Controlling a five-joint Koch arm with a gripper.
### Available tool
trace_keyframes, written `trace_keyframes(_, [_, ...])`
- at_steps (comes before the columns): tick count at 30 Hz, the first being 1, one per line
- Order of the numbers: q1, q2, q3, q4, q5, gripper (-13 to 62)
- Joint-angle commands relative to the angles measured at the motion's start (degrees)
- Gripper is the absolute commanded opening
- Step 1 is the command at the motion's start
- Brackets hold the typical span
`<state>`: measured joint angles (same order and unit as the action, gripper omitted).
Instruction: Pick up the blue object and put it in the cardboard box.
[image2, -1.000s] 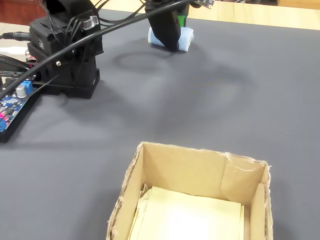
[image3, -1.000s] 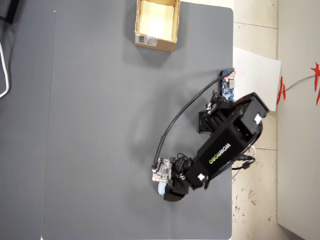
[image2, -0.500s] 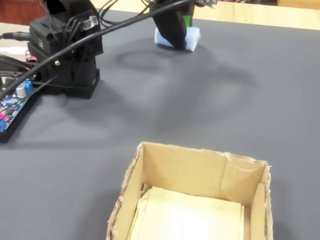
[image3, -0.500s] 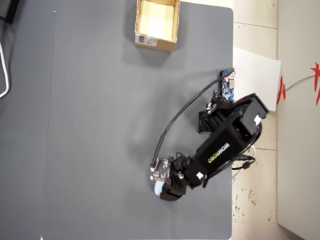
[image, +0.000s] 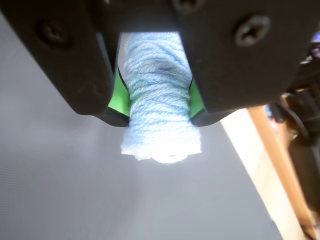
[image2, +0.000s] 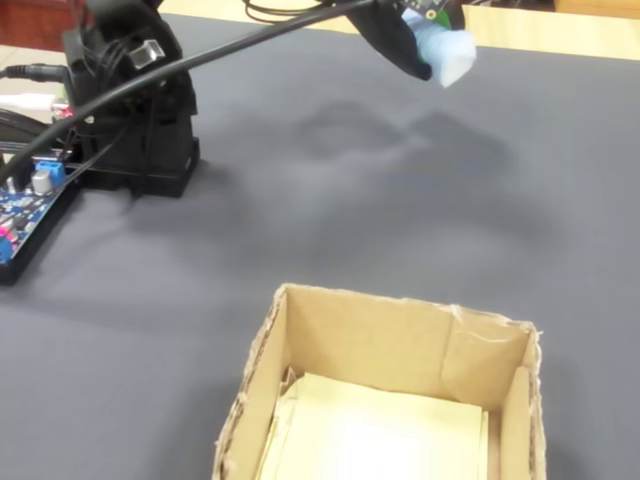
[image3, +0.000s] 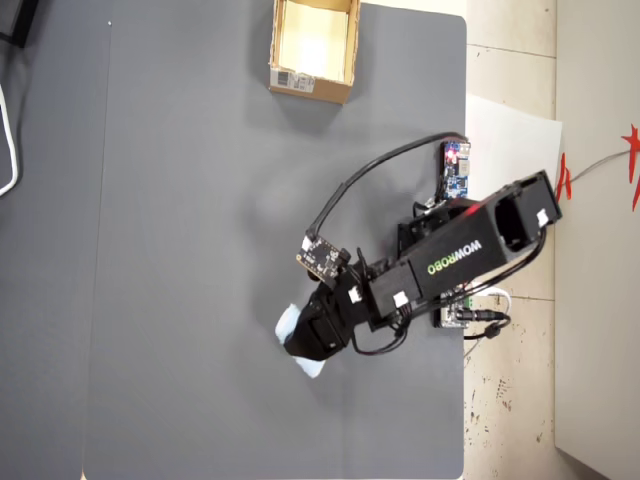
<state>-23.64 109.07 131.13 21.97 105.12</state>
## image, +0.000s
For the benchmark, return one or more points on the light blue yarn block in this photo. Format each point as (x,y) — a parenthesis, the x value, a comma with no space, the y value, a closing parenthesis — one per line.
(157,100)

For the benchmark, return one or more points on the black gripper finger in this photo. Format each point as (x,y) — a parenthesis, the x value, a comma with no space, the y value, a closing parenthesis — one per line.
(237,62)
(62,50)

